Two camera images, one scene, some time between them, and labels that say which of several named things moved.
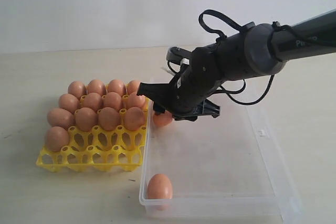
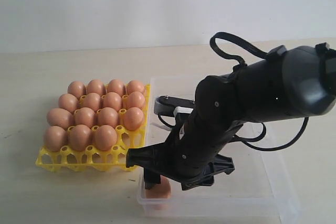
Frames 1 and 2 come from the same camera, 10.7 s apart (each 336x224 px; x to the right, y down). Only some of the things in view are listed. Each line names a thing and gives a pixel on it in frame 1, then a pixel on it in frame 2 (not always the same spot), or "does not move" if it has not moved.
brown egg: [159, 187] does not move
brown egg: [134, 118] does not move
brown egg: [134, 100] does not move
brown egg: [69, 102] does not move
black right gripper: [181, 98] to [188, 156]
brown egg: [164, 119] to [105, 137]
